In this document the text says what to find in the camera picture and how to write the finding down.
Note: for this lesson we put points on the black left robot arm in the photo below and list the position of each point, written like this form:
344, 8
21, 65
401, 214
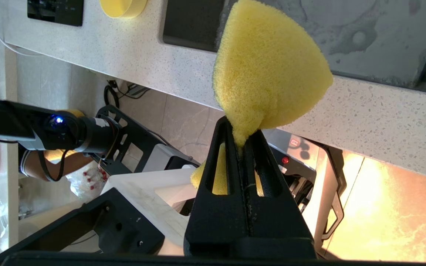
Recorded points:
31, 125

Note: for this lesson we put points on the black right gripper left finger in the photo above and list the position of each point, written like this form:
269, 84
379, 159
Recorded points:
216, 221

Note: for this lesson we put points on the black perforated chassis frame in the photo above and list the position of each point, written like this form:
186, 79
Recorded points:
135, 136

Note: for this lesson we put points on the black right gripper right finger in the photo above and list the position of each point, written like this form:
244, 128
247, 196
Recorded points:
279, 225

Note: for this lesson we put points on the black induction cooktop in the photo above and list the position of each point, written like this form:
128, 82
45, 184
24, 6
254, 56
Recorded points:
56, 11

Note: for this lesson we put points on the yellow plastic bowl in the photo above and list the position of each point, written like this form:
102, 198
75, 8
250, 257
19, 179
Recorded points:
122, 7

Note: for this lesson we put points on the stainless steel sink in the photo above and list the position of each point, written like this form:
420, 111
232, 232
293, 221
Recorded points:
375, 37

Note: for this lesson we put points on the yellow green sponge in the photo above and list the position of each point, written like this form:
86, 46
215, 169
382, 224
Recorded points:
268, 62

